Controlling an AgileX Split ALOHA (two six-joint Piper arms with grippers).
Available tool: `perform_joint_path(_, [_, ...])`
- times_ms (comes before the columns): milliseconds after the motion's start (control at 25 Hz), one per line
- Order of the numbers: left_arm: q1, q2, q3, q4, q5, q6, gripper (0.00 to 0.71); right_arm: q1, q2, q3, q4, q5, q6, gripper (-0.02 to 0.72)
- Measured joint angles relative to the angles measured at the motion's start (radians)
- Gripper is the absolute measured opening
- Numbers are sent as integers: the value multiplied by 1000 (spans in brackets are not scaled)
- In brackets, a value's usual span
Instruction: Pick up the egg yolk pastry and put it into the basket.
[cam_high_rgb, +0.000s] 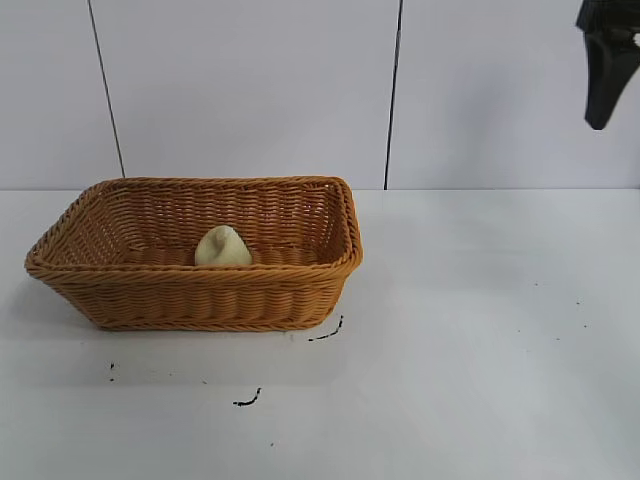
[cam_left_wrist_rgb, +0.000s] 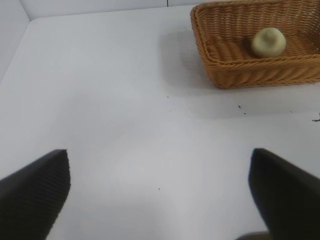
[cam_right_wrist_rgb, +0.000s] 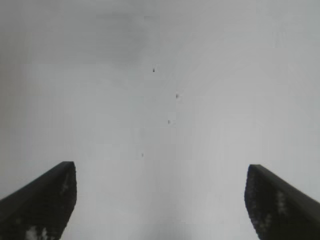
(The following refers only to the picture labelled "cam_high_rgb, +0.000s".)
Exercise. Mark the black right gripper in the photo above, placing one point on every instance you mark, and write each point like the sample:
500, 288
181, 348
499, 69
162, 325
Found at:
600, 15

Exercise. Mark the pale yellow egg yolk pastry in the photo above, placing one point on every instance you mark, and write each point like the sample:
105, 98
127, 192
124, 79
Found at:
222, 250

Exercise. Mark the brown woven wicker basket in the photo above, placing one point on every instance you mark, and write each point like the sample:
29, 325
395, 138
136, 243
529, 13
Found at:
200, 295

